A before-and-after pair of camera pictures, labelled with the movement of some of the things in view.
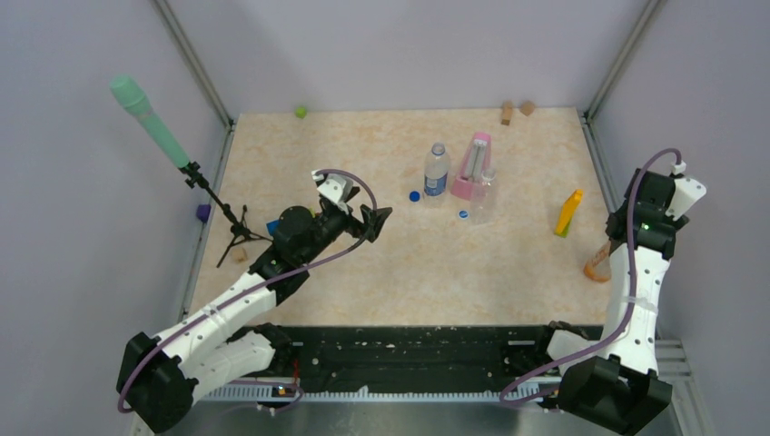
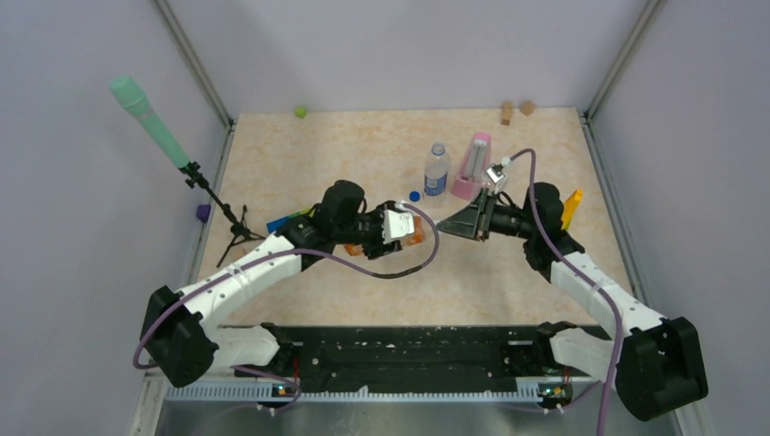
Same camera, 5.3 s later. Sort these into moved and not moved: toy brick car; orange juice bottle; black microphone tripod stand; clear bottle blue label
Moved: orange juice bottle
Not moved: clear bottle blue label; toy brick car; black microphone tripod stand
